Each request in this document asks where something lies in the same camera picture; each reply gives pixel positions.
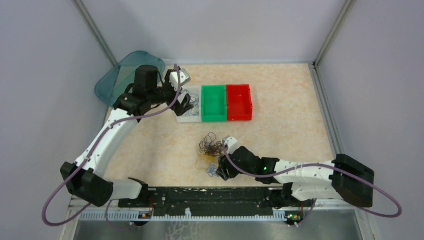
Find red plastic bin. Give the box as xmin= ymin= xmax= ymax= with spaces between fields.
xmin=225 ymin=84 xmax=253 ymax=121

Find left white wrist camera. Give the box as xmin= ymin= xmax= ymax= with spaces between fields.
xmin=169 ymin=65 xmax=191 ymax=91

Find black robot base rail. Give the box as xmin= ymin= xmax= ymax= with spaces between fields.
xmin=118 ymin=187 xmax=313 ymax=217

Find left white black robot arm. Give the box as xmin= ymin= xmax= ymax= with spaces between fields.
xmin=60 ymin=65 xmax=194 ymax=207

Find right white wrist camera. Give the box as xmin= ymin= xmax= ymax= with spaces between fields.
xmin=222 ymin=135 xmax=239 ymax=155

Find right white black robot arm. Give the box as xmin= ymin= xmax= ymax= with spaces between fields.
xmin=217 ymin=146 xmax=375 ymax=208

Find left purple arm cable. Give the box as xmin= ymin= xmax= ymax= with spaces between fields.
xmin=41 ymin=64 xmax=183 ymax=227

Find green plastic bin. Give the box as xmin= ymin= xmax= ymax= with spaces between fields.
xmin=201 ymin=85 xmax=227 ymax=122

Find white slotted cable duct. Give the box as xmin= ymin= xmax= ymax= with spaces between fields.
xmin=79 ymin=210 xmax=302 ymax=223

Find yellow wire bundle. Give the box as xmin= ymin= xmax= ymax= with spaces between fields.
xmin=194 ymin=152 xmax=221 ymax=171

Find brown wire bundle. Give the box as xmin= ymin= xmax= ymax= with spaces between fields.
xmin=198 ymin=132 xmax=226 ymax=158

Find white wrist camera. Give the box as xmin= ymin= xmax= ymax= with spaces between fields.
xmin=222 ymin=135 xmax=239 ymax=155
xmin=169 ymin=65 xmax=191 ymax=91

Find white plastic bin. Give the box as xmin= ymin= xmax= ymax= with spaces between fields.
xmin=176 ymin=85 xmax=202 ymax=123

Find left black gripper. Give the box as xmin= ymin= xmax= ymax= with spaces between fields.
xmin=148 ymin=69 xmax=194 ymax=116

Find teal translucent plastic tub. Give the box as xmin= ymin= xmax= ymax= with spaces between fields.
xmin=94 ymin=51 xmax=166 ymax=107

